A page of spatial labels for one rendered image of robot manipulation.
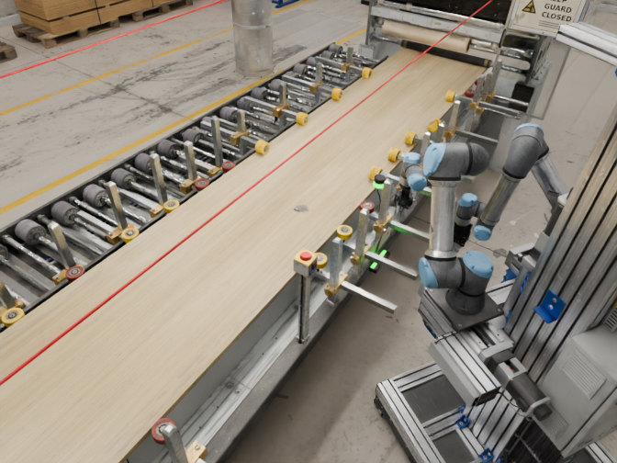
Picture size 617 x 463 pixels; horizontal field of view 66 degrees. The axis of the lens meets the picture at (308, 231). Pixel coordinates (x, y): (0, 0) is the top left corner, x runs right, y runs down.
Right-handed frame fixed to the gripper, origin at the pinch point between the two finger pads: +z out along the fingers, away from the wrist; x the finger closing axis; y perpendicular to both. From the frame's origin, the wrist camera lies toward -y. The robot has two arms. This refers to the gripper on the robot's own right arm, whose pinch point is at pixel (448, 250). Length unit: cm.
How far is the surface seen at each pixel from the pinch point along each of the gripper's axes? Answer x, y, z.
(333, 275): -56, -36, -8
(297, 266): -84, -38, -36
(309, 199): -13, -77, -7
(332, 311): -59, -33, 13
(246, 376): -106, -50, 21
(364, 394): -49, -13, 83
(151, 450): -153, -57, 14
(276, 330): -78, -53, 21
